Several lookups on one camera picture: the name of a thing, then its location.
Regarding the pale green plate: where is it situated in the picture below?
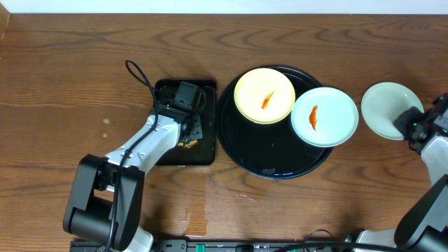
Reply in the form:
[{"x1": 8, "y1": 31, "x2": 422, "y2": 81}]
[{"x1": 290, "y1": 87, "x2": 359, "y2": 148}]

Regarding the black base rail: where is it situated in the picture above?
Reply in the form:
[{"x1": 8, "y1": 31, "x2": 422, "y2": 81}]
[{"x1": 69, "y1": 239, "x2": 352, "y2": 252}]

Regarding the yellow plate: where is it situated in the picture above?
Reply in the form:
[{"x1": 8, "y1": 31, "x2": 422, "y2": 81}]
[{"x1": 234, "y1": 68, "x2": 295, "y2": 125}]

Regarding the light blue plate front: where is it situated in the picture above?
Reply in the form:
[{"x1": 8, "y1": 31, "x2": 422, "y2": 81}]
[{"x1": 361, "y1": 82, "x2": 424, "y2": 140}]

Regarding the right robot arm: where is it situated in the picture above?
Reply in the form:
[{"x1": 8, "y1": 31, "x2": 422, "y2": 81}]
[{"x1": 347, "y1": 94, "x2": 447, "y2": 251}]

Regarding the green and yellow sponge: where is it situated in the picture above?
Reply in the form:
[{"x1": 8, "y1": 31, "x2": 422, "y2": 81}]
[{"x1": 178, "y1": 139, "x2": 198, "y2": 148}]

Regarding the black rectangular tray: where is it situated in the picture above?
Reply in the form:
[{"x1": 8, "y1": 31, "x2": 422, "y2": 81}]
[{"x1": 156, "y1": 79, "x2": 217, "y2": 166}]

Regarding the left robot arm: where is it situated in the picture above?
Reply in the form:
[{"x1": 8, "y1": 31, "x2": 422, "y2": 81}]
[{"x1": 62, "y1": 102, "x2": 208, "y2": 251}]

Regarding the black round tray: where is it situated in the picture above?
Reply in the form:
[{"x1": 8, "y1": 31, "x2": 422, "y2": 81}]
[{"x1": 216, "y1": 76, "x2": 333, "y2": 179}]

